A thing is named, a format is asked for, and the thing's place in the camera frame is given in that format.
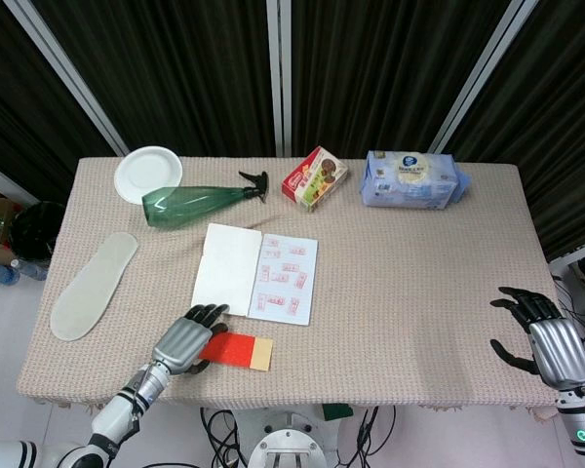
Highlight red cookie box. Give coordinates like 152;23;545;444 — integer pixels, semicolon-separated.
281;145;349;214

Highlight red and gold bookmark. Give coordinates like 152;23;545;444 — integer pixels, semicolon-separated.
197;331;275;373

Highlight white paper plate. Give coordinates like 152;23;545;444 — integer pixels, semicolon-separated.
113;145;183;204

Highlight beige woven tablecloth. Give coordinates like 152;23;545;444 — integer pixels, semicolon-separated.
15;155;566;420

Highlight black pleated curtain panel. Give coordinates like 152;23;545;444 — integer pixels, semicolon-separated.
443;0;585;262
28;0;277;157
0;0;118;206
290;0;518;160

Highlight blue wet wipes pack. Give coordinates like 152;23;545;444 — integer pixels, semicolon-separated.
360;149;471;212

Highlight grey shoe insole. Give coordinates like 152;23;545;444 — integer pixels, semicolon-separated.
49;231;139;342

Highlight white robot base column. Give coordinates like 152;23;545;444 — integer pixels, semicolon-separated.
233;407;340;468

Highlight white partition post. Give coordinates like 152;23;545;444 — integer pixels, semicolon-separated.
428;0;540;155
266;0;293;158
2;0;129;157

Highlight yellow and white notebook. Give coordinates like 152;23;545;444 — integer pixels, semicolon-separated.
190;222;320;327

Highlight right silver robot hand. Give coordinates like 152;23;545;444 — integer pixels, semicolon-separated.
489;286;585;391

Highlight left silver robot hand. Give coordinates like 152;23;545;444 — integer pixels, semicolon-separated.
150;302;231;379

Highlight green plastic spray bottle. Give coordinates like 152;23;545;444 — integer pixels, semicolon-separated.
140;170;270;228

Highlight green clamp under table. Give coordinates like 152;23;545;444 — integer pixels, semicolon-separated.
321;403;355;421

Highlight white machine with black opening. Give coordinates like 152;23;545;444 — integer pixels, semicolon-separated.
548;243;585;303

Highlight clear plastic water bottle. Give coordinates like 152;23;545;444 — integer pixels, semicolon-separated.
7;256;49;282

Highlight black cable bundle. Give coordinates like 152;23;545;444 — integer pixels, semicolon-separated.
199;407;248;468
335;405;397;468

